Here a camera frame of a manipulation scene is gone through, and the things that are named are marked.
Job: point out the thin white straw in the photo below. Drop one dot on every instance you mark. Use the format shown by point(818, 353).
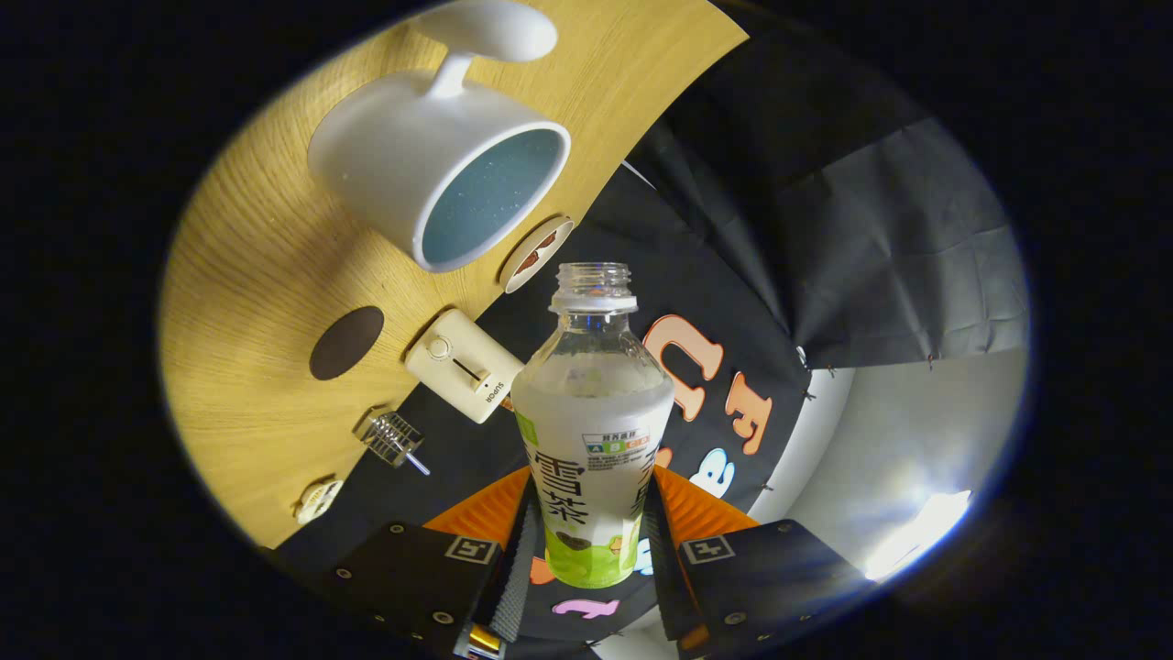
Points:
point(417, 463)

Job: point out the white toaster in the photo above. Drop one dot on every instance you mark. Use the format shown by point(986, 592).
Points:
point(458, 362)

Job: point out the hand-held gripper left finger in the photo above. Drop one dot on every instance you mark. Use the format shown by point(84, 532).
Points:
point(412, 568)

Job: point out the wooden table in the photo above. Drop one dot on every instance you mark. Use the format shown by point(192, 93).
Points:
point(238, 275)

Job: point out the clear juice bottle green label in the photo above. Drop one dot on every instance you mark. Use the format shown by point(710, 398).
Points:
point(591, 431)

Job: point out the dark brown round coaster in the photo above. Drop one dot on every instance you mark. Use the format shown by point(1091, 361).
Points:
point(346, 343)

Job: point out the metal mesh holder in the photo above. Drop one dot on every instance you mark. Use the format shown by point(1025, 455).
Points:
point(389, 435)

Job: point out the white bowl with red food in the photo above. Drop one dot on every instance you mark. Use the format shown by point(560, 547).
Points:
point(536, 255)

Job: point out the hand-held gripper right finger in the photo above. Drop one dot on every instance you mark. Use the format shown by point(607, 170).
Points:
point(779, 568)

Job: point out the large ceiling light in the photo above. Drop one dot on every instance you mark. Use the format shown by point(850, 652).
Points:
point(921, 533)

